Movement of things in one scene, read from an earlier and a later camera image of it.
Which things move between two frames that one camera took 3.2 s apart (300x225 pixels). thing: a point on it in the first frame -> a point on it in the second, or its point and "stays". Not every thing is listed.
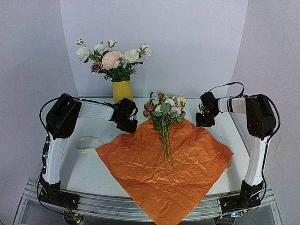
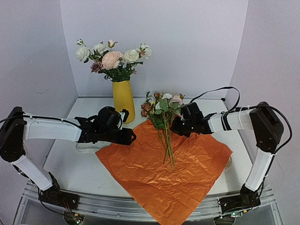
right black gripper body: [204, 120] -> [179, 128]
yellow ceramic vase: [122, 89] stays
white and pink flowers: [116, 66] stays
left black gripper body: [126, 126] -> [108, 136]
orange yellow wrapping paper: [170, 170] stays
